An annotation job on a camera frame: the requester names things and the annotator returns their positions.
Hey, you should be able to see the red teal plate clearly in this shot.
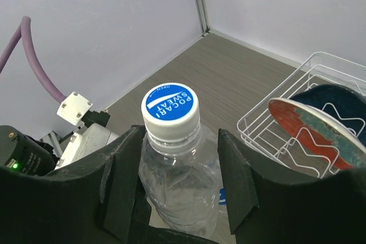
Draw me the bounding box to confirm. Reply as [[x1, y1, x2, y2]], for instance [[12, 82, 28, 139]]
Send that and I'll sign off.
[[268, 98, 365, 170]]

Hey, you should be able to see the white blue bottle cap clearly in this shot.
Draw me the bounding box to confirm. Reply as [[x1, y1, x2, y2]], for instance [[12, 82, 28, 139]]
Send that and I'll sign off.
[[141, 82, 200, 142]]

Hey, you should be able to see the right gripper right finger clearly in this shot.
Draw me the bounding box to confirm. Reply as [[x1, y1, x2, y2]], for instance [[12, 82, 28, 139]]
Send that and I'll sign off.
[[218, 129, 365, 243]]

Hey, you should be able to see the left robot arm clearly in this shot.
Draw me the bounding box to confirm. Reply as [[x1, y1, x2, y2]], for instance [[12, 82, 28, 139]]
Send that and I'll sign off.
[[1, 125, 58, 176]]

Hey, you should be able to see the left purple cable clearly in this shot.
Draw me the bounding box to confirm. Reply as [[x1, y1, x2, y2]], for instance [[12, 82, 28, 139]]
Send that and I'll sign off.
[[0, 15, 67, 103]]

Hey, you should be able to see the blue labelled plastic bottle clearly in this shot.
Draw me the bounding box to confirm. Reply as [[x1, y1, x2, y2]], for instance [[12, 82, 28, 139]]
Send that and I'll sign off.
[[219, 188, 226, 205]]

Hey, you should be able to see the clear unlabelled plastic bottle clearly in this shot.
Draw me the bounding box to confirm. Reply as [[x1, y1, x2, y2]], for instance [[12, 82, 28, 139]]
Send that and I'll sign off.
[[138, 122, 225, 241]]

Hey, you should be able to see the white wire dish rack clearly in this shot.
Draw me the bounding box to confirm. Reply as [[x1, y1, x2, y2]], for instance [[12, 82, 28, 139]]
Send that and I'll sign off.
[[237, 51, 365, 178]]

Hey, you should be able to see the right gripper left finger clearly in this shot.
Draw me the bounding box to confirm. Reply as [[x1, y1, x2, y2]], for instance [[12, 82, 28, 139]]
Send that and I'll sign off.
[[1, 125, 151, 243]]

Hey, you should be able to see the dark blue plate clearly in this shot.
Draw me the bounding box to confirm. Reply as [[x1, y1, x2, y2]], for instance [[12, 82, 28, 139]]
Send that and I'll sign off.
[[291, 84, 365, 143]]

